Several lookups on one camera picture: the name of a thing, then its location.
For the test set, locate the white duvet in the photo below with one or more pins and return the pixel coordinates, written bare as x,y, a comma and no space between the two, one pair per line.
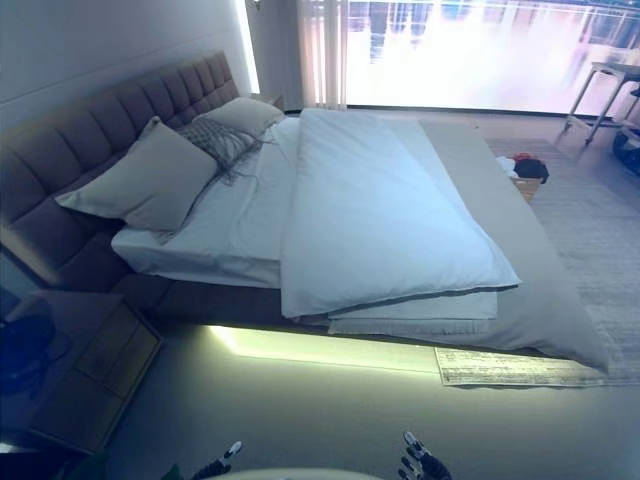
375,210

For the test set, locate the pale vertical curtain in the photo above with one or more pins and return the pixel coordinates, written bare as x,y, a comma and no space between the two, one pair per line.
320,50

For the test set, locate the large beige pillow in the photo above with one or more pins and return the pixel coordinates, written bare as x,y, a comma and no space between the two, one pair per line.
145,185

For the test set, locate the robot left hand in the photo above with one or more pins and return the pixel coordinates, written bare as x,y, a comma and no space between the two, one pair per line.
220,467

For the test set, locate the grey fringed cushion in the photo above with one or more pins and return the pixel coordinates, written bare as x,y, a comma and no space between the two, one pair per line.
210,139

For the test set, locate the small wooden nightstand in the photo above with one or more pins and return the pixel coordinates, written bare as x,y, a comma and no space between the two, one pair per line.
275,101

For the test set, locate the metal frame table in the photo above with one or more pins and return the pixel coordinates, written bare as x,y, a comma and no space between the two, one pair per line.
607,70

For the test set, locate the white garment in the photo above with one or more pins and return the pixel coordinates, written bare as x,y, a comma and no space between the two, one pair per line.
505,165

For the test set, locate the light grey rug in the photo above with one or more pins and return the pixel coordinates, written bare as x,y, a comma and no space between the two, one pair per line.
590,240

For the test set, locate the beige bedspread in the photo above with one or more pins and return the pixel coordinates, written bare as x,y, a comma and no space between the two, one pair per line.
530,300

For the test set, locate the brown bed frame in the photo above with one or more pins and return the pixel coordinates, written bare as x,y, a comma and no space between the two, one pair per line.
200,300

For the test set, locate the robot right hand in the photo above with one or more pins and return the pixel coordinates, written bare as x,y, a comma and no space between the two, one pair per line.
425,465

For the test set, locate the brown tufted headboard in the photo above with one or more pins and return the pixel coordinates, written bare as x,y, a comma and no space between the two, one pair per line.
75,145

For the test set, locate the wooden laundry basket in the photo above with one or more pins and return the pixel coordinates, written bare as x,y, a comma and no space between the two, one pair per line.
526,189

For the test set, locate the red garment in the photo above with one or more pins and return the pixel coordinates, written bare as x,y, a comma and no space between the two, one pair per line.
522,156

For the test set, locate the small beige pillow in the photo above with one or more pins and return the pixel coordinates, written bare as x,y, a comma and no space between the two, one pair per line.
240,117

